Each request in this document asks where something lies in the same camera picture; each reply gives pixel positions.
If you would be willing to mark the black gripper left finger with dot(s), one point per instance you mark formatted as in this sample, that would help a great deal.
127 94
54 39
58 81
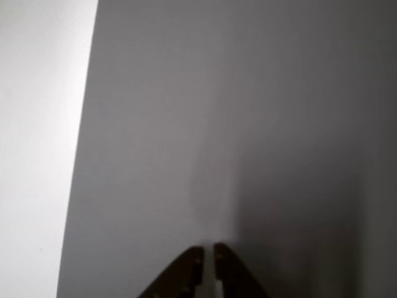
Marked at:
180 279

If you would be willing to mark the grey desk mat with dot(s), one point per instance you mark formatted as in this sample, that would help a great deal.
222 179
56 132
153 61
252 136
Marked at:
217 124

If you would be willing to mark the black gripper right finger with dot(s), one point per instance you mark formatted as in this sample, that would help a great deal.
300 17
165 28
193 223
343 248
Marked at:
235 279

